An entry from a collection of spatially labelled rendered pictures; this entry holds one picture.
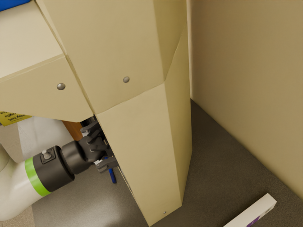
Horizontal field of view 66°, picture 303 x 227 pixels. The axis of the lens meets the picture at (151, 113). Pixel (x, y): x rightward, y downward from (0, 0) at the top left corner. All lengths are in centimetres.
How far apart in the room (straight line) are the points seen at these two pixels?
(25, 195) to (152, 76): 37
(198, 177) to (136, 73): 53
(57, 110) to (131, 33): 13
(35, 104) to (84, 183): 58
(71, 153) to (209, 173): 44
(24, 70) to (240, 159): 70
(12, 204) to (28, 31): 35
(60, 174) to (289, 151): 60
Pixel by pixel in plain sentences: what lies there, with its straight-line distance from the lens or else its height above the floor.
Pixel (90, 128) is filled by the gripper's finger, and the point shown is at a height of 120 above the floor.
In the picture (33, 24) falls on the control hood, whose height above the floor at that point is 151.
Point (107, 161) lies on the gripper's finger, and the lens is 53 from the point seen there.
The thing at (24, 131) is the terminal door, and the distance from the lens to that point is 75.
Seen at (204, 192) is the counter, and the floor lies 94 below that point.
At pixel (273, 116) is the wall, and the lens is 72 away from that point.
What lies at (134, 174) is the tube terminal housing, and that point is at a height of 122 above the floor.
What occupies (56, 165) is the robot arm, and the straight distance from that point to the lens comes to 54.
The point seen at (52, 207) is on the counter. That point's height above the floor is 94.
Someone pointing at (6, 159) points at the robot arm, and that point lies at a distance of 56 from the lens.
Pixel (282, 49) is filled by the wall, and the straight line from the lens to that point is 61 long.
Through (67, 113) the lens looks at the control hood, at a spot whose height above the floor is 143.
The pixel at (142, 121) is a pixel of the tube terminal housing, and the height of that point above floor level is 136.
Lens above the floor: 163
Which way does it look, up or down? 46 degrees down
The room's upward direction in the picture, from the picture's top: 12 degrees counter-clockwise
